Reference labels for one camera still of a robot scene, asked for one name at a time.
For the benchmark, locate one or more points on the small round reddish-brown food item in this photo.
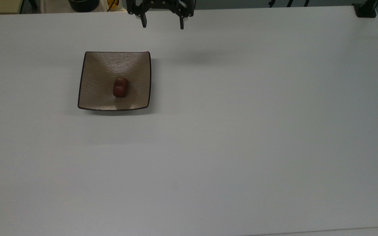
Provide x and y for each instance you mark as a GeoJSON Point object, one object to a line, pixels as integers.
{"type": "Point", "coordinates": [120, 87]}

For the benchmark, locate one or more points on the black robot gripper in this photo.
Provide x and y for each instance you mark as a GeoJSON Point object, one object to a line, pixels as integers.
{"type": "Point", "coordinates": [161, 3]}

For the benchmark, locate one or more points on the black table clamp mount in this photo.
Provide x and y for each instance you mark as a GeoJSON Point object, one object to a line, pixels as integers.
{"type": "Point", "coordinates": [365, 9]}

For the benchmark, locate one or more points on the black tripod legs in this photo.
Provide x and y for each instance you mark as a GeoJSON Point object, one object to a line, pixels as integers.
{"type": "Point", "coordinates": [289, 3]}

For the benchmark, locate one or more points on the square brown ceramic plate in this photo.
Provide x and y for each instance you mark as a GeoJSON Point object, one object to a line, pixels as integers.
{"type": "Point", "coordinates": [103, 82]}

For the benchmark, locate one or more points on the black round bucket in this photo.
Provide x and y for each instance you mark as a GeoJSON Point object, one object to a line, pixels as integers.
{"type": "Point", "coordinates": [83, 5]}

